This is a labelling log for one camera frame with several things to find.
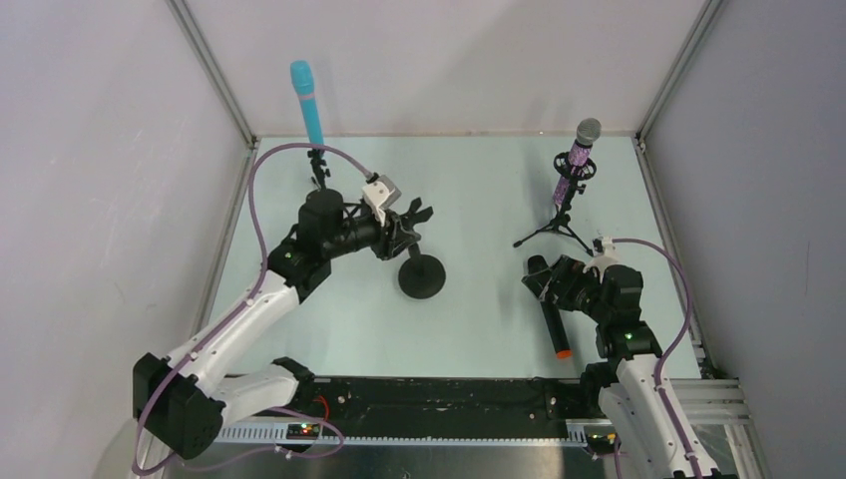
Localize black microphone orange end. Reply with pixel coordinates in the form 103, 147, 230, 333
526, 254, 574, 360

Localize round base mic stand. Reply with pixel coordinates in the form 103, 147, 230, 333
398, 243, 446, 299

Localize black tripod mic stand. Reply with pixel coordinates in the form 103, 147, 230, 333
307, 149, 330, 190

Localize shock mount tripod stand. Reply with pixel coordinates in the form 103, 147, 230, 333
513, 152, 597, 256

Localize purple glitter microphone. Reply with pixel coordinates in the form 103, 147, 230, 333
553, 118, 602, 209

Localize blue toy microphone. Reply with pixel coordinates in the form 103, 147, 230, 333
289, 60, 324, 145

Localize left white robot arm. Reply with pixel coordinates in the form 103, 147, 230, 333
132, 190, 433, 459

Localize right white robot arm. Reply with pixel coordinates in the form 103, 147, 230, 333
522, 255, 726, 478

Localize right circuit board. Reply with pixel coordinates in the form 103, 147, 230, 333
585, 433, 620, 456

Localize circuit board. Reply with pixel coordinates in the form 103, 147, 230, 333
585, 433, 620, 456
284, 422, 322, 441

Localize left circuit board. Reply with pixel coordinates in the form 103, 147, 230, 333
284, 422, 322, 441

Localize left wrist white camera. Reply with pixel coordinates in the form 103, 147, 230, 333
362, 174, 402, 227

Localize wrist white camera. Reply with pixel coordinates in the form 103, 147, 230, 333
362, 174, 402, 227
583, 237, 621, 278

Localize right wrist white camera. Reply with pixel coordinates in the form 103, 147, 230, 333
583, 237, 621, 278

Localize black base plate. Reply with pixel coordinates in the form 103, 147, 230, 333
289, 376, 603, 440

